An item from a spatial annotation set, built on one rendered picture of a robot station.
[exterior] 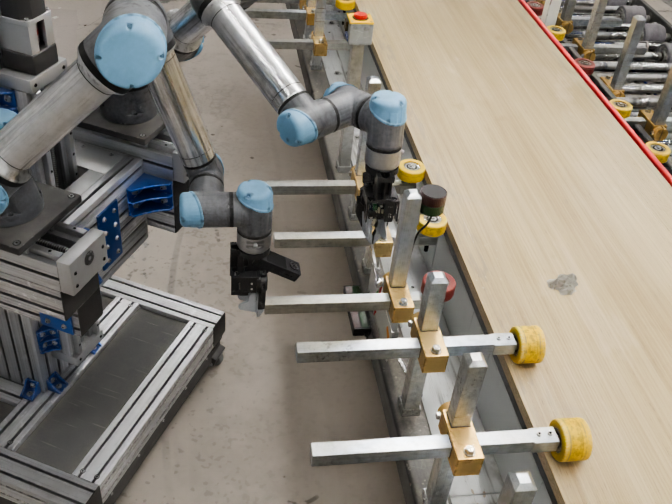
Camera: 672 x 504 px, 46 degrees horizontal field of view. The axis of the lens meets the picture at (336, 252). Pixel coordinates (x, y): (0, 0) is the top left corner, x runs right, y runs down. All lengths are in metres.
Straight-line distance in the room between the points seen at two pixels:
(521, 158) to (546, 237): 0.39
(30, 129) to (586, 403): 1.21
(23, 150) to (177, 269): 1.77
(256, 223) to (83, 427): 1.04
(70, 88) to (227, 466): 1.46
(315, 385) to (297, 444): 0.26
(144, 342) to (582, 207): 1.43
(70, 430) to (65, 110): 1.20
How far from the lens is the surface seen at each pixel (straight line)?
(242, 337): 2.97
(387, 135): 1.60
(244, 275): 1.75
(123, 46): 1.42
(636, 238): 2.24
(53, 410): 2.53
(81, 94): 1.49
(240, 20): 1.68
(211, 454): 2.63
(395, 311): 1.86
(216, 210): 1.64
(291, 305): 1.84
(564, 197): 2.31
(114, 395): 2.53
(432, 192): 1.76
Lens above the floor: 2.11
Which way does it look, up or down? 39 degrees down
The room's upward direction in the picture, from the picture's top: 7 degrees clockwise
